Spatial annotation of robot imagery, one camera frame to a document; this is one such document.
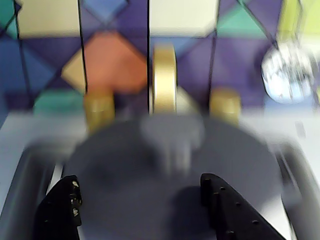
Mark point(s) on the colourful geometric backsplash panel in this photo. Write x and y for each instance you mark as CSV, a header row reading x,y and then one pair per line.
x,y
112,67

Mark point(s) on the gold faucet knob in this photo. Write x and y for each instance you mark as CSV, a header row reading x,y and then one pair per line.
x,y
225,105
98,112

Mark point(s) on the grey round recipient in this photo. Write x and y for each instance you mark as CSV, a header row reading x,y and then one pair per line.
x,y
25,190

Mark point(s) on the shiny steel round utensil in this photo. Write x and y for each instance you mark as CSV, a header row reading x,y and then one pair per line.
x,y
287,75

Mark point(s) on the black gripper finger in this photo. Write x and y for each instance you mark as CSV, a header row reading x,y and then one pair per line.
x,y
232,215
57,215

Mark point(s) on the gold toy faucet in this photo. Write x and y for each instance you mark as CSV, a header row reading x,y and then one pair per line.
x,y
163,80

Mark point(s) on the dark grey round knobbed lid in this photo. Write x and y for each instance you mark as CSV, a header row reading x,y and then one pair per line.
x,y
130,175

